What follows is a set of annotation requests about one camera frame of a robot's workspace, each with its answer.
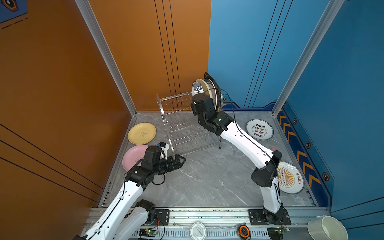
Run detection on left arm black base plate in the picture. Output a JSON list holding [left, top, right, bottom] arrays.
[[144, 208, 170, 226]]

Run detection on pink round plate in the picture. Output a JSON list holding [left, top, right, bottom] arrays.
[[122, 145, 149, 171]]

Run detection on white plate orange sunburst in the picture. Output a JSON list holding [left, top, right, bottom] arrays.
[[278, 161, 305, 195]]

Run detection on orange black tape measure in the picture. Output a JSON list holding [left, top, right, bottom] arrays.
[[238, 225, 252, 240]]

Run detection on black floral square plate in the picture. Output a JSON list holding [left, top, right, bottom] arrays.
[[204, 72, 224, 111]]

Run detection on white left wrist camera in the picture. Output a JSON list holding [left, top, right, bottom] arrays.
[[157, 142, 170, 159]]

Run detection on steel wire dish rack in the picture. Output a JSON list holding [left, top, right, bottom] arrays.
[[156, 92, 222, 156]]

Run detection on white round lid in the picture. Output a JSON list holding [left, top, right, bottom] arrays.
[[190, 222, 207, 240]]

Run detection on white bucket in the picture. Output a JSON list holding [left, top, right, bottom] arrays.
[[307, 216, 349, 240]]

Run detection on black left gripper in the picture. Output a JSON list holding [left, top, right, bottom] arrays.
[[152, 153, 186, 177]]

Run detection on cream round plate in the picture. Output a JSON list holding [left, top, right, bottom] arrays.
[[204, 79, 217, 108]]

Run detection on white plate green quatrefoil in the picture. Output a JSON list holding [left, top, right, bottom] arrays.
[[192, 79, 208, 96]]

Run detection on green circuit board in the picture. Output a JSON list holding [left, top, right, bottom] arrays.
[[139, 229, 159, 240]]

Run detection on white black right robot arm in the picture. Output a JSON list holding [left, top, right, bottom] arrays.
[[191, 93, 292, 225]]

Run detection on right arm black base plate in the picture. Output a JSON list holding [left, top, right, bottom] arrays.
[[248, 208, 292, 226]]

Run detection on yellow round plate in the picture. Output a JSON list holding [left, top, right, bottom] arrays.
[[128, 123, 157, 145]]

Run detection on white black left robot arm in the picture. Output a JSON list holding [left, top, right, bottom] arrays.
[[74, 143, 186, 240]]

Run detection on white plate black characters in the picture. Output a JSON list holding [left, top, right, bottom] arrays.
[[246, 119, 274, 140]]

